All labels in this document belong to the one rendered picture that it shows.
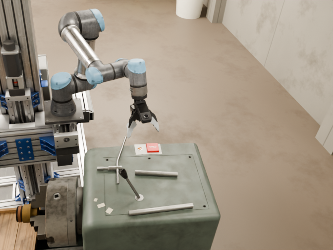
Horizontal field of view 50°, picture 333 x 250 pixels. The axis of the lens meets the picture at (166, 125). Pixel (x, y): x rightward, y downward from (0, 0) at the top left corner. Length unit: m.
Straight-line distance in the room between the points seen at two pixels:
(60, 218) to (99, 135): 2.28
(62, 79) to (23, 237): 0.85
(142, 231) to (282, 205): 2.14
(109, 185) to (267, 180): 2.29
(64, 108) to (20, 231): 0.71
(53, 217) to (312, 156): 3.11
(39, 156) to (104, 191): 0.85
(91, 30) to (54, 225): 0.95
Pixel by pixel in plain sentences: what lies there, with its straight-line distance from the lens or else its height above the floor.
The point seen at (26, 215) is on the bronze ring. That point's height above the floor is 1.11.
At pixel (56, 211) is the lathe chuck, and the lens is 1.63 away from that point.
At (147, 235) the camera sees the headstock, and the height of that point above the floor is 1.16.
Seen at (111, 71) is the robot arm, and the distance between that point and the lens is 1.56.
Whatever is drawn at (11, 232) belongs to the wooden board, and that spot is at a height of 0.89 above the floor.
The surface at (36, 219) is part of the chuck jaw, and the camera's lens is 1.75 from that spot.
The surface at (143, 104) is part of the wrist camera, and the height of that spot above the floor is 1.58.
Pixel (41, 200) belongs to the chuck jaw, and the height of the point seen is 1.15.
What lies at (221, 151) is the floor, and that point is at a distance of 3.82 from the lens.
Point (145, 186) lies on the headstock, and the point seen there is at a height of 1.26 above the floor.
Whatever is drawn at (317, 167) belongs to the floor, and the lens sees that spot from 4.07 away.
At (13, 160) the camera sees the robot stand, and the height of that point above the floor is 0.85.
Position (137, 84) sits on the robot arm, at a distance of 1.53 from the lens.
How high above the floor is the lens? 2.48
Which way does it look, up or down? 38 degrees down
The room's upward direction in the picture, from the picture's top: 8 degrees clockwise
